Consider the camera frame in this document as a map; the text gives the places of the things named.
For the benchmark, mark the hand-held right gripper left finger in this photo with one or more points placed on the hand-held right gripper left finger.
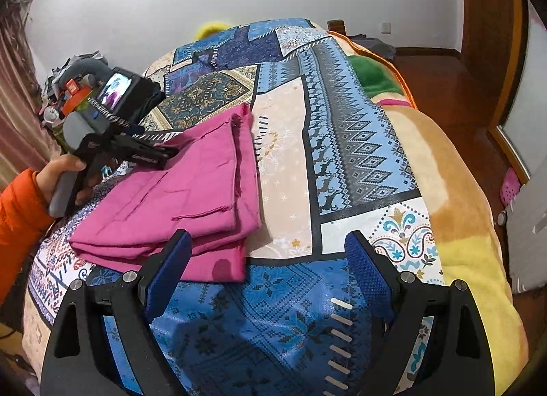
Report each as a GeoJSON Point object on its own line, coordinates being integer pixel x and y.
{"type": "Point", "coordinates": [166, 268]}

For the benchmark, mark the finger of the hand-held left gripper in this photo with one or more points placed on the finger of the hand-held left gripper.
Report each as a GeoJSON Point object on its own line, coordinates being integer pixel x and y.
{"type": "Point", "coordinates": [147, 154]}
{"type": "Point", "coordinates": [158, 137]}

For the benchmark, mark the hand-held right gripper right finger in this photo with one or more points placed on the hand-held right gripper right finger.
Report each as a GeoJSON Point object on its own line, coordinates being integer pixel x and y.
{"type": "Point", "coordinates": [371, 268]}

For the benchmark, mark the pink pants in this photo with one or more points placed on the pink pants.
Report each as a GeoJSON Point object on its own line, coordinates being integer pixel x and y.
{"type": "Point", "coordinates": [179, 199]}

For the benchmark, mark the person's left hand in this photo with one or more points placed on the person's left hand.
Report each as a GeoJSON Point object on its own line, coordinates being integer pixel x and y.
{"type": "Point", "coordinates": [49, 178]}

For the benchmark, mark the orange box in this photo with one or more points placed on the orange box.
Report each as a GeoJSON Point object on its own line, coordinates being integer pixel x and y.
{"type": "Point", "coordinates": [75, 92]}

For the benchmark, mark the pile of clothes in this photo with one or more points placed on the pile of clothes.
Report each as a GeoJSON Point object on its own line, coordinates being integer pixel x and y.
{"type": "Point", "coordinates": [53, 80]}

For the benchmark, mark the grey neck pillow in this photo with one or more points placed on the grey neck pillow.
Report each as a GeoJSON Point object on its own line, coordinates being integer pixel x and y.
{"type": "Point", "coordinates": [83, 69]}

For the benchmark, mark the brown striped curtain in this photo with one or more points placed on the brown striped curtain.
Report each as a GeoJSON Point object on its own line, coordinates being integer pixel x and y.
{"type": "Point", "coordinates": [17, 101]}

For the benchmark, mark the yellow foam tube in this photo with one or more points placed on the yellow foam tube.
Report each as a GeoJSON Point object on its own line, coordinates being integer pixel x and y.
{"type": "Point", "coordinates": [209, 28]}

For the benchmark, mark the orange yellow fleece blanket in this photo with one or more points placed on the orange yellow fleece blanket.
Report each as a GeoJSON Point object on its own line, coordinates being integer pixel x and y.
{"type": "Point", "coordinates": [448, 165]}

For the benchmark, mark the patchwork printed blanket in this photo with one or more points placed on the patchwork printed blanket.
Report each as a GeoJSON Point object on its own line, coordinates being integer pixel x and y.
{"type": "Point", "coordinates": [342, 122]}

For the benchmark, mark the white bedside cabinet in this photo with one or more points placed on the white bedside cabinet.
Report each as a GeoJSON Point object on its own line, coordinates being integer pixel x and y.
{"type": "Point", "coordinates": [530, 242]}

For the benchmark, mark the pink slipper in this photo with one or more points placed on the pink slipper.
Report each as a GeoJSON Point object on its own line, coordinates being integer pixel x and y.
{"type": "Point", "coordinates": [510, 186]}

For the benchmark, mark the wooden bedpost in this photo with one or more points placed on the wooden bedpost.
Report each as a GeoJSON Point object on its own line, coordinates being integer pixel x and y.
{"type": "Point", "coordinates": [336, 25]}

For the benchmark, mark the brown wooden door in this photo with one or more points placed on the brown wooden door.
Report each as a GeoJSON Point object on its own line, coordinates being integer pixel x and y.
{"type": "Point", "coordinates": [487, 16]}

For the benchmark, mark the white wall socket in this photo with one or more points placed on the white wall socket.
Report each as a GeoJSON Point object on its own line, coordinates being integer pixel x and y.
{"type": "Point", "coordinates": [386, 27]}

